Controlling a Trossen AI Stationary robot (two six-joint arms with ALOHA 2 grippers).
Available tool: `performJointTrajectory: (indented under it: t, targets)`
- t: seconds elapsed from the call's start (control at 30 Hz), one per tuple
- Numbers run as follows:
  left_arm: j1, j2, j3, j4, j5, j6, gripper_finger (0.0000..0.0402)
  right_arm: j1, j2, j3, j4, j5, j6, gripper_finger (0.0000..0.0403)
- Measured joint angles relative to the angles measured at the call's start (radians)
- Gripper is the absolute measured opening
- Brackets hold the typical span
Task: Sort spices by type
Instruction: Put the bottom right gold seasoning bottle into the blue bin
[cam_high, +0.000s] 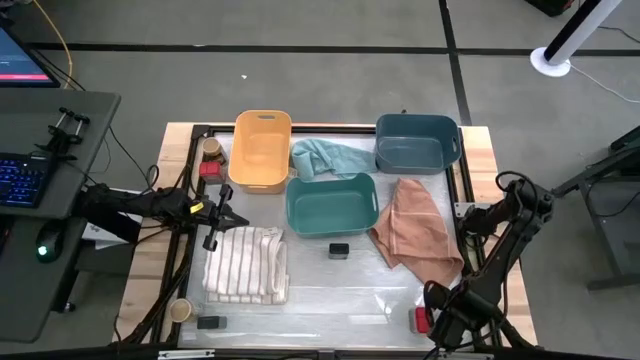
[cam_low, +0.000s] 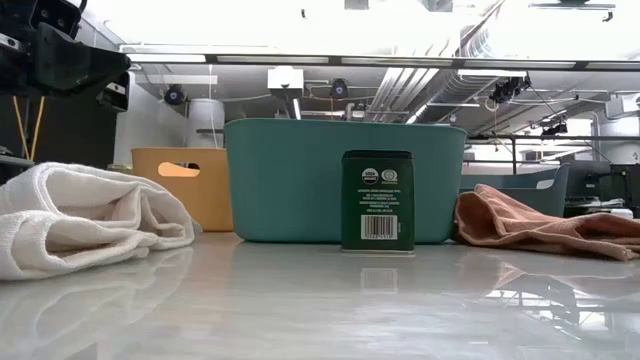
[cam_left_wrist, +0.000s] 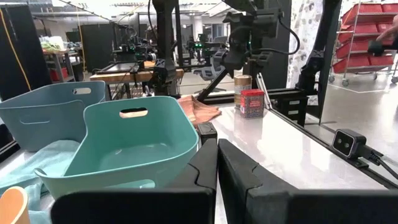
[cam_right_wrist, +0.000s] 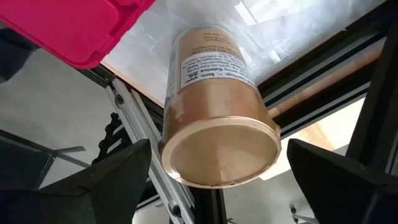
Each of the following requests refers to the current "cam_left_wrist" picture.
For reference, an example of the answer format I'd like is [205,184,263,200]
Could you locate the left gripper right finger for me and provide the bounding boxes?
[217,138,398,224]

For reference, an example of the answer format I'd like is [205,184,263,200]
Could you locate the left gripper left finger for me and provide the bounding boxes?
[50,138,218,224]

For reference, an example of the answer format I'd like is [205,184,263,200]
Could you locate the red spice tin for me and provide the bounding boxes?
[239,88,266,119]

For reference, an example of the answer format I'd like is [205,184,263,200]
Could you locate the salmon cloth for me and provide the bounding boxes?
[177,95,223,129]

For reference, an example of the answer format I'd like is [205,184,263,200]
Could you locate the patterned white curtain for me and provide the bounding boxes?
[285,0,325,90]

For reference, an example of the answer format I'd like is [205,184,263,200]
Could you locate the teal plastic bin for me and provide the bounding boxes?
[33,95,200,200]

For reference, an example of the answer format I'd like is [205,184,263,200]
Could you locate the black control box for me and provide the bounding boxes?
[274,95,309,126]

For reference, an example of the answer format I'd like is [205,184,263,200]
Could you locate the light blue cloth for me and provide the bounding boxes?
[0,139,82,224]

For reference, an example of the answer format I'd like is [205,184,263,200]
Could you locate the metal rack red bins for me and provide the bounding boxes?
[328,0,398,87]

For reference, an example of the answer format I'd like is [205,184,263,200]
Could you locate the blue-grey plastic bin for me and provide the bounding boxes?
[0,80,107,152]

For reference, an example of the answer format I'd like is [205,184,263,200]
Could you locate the wooden workbench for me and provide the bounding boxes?
[89,60,185,101]

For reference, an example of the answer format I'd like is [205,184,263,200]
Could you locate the person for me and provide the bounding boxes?
[368,14,398,57]

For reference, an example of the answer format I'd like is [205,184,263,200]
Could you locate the black partition panel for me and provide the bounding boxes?
[0,3,53,101]

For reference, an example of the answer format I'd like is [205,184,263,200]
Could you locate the small black table camera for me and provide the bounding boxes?
[331,128,374,162]

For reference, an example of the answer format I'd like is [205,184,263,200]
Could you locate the black table camera cable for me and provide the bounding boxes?
[366,149,398,182]

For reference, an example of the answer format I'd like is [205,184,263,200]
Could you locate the yellow cable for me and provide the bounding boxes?
[0,8,32,91]

